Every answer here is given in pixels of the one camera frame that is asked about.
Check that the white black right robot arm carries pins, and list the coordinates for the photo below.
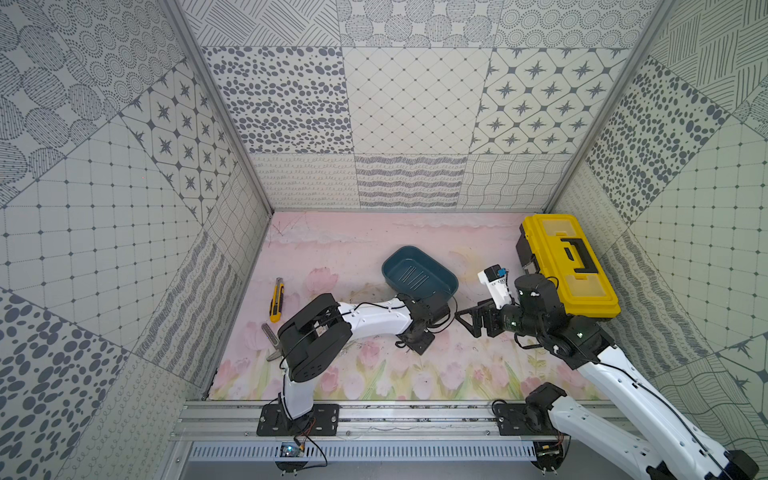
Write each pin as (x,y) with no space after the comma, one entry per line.
(666,446)

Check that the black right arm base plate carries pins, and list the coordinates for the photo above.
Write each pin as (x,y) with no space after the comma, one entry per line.
(511,419)

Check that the white slotted cable duct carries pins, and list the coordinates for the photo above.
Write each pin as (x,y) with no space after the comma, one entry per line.
(368,451)

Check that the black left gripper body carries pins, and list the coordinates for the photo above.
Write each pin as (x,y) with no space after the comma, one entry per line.
(421,335)

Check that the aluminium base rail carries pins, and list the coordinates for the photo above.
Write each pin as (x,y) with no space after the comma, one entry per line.
(358,420)

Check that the teal plastic storage box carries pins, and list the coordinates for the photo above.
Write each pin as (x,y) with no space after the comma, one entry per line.
(442,281)

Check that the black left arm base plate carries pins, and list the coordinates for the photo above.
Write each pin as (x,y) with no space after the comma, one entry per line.
(321,421)

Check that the yellow utility knife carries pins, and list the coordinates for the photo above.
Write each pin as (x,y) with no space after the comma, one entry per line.
(276,304)

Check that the small green circuit board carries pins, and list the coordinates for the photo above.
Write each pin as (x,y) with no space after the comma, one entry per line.
(290,450)

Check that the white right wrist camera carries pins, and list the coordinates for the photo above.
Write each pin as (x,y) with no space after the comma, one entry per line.
(495,279)

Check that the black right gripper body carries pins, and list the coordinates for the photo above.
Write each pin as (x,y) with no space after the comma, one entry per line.
(507,319)

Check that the grey metal angle bracket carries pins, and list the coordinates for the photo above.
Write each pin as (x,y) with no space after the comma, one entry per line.
(274,341)

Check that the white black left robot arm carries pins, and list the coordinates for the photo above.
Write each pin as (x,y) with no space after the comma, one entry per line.
(312,339)

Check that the yellow black toolbox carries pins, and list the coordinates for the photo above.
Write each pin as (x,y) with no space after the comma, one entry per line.
(555,246)

